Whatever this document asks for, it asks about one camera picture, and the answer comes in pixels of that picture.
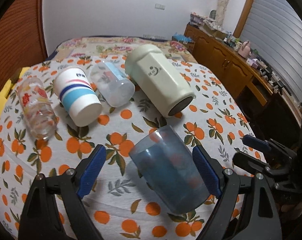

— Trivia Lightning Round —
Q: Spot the blue translucent plastic cup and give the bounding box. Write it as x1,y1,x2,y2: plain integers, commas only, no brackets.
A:
129,125,210,214

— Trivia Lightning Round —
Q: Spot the striped white paper cup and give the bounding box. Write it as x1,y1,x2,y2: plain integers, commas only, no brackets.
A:
53,66,102,127

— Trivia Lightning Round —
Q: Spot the clear plastic cup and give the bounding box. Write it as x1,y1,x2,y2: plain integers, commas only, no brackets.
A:
90,61,135,108

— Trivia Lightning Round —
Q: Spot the wooden sideboard cabinet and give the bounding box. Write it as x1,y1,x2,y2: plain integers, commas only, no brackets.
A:
184,24,302,125

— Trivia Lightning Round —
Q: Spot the orange print white cloth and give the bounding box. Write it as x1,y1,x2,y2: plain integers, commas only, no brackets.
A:
0,56,264,239

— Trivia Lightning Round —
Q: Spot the pink kettle jug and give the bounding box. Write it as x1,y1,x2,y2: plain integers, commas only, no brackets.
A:
238,41,251,59

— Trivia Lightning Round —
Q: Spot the floral printed glass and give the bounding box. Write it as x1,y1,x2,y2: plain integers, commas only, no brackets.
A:
17,77,57,140

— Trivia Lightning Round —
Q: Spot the window roller blind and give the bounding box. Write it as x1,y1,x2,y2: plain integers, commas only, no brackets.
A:
240,0,302,102

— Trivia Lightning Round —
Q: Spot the yellow plush toy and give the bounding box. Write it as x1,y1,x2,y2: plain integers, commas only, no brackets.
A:
0,67,30,116

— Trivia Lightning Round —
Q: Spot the cream ceramic mug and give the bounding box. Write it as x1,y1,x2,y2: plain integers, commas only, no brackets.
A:
125,44,195,118

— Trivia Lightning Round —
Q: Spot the cardboard box with clutter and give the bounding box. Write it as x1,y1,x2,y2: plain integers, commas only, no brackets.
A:
189,12,229,40

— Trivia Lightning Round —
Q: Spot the floral bed quilt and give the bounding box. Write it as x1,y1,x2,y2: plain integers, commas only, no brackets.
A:
48,36,196,63

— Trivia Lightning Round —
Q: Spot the brown louvered wardrobe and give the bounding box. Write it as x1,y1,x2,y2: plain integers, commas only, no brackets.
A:
0,0,48,91

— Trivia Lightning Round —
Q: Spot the white wall switch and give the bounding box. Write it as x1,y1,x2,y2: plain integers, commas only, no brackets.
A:
155,3,165,10

